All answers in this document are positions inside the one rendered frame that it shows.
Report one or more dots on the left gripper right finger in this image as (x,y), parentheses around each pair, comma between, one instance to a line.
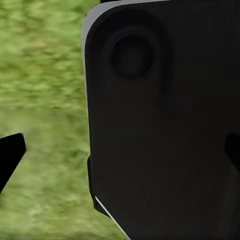
(232,149)

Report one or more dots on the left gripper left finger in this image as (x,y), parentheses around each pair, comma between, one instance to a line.
(12,149)

